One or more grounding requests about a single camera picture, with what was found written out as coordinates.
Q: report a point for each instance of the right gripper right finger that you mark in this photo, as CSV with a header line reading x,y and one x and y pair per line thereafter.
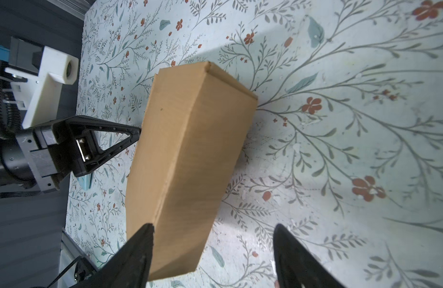
x,y
295,266

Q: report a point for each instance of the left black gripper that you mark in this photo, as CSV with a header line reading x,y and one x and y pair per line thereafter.
x,y
41,155

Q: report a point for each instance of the floral table mat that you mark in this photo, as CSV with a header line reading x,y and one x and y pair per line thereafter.
x,y
346,148

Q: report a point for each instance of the teal calculator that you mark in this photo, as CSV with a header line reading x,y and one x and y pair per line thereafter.
x,y
85,181

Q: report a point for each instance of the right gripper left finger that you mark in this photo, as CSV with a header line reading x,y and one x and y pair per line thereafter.
x,y
130,266

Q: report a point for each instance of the brown cardboard box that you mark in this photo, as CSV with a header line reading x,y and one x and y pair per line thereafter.
x,y
195,124

